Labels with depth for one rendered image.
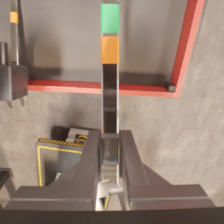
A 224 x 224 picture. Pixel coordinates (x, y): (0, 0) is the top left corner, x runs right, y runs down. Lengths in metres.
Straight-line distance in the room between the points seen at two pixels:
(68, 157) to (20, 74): 1.15
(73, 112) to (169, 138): 0.98
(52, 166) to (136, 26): 1.30
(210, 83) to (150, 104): 0.54
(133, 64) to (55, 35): 0.18
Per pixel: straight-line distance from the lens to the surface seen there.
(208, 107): 1.69
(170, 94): 0.38
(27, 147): 1.89
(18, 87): 0.27
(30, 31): 0.40
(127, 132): 0.15
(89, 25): 0.37
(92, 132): 0.15
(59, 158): 1.39
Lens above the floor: 1.27
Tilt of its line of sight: 62 degrees down
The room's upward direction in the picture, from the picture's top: 178 degrees clockwise
